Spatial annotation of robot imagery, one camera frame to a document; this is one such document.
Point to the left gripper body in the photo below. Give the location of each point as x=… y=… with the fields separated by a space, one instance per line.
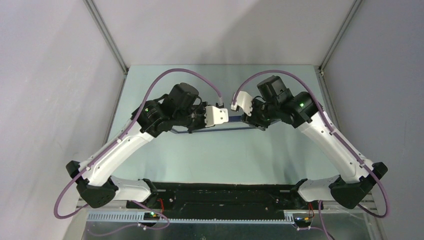
x=193 y=118

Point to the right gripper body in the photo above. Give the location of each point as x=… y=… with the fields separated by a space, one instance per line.
x=262 y=115

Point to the wooden picture frame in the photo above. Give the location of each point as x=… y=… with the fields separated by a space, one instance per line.
x=228 y=126

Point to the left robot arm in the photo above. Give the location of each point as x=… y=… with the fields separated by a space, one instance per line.
x=94 y=180

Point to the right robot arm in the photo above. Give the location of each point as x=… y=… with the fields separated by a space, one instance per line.
x=357 y=175

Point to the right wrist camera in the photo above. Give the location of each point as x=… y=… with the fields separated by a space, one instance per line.
x=243 y=101

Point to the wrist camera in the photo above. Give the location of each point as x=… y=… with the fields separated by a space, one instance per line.
x=243 y=101
x=215 y=116

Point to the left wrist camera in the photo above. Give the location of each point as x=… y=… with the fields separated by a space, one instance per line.
x=215 y=116

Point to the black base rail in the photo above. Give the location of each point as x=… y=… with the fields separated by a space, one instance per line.
x=213 y=201

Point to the aluminium base frame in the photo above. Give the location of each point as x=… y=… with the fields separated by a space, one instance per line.
x=124 y=220

